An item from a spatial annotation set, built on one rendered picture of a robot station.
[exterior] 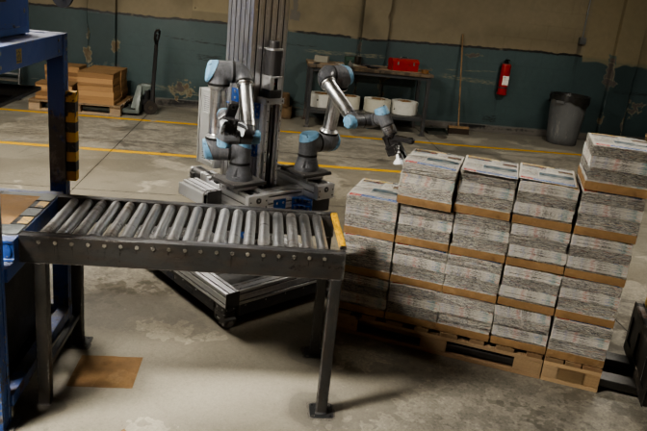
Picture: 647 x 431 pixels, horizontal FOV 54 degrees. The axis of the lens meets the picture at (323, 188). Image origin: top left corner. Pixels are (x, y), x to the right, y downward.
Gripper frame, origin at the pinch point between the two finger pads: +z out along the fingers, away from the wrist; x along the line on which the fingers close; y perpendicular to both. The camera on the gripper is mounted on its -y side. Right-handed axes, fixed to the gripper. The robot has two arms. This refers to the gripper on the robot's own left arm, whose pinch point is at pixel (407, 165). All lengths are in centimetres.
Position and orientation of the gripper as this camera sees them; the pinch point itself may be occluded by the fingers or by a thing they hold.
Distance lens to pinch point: 354.4
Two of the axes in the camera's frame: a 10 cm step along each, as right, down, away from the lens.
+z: 3.8, 9.2, 1.1
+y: -8.7, 3.2, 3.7
